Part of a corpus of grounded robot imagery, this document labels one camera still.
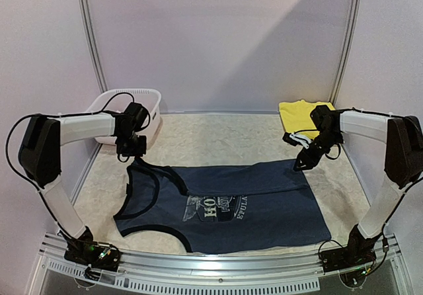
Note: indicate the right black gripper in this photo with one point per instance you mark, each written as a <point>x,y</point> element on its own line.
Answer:
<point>317,145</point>

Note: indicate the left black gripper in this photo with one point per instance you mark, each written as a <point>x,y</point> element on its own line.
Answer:
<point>139,152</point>

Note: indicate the navy blue tank top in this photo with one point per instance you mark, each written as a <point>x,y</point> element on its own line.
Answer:
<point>223,209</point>

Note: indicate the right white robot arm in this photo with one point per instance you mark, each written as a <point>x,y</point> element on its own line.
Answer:
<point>400,157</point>

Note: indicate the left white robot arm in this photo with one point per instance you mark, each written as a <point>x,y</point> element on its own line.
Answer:
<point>39,154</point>

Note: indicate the folded yellow shirt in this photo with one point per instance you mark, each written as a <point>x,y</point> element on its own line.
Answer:
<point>296,117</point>

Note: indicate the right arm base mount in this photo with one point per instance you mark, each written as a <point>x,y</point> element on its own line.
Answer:
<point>334,257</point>

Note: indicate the aluminium front rail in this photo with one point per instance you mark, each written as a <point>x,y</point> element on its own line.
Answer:
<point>151,273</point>

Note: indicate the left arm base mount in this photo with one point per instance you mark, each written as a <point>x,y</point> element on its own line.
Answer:
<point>93,254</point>

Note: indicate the right aluminium frame post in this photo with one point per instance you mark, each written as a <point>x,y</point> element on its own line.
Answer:
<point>346,47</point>

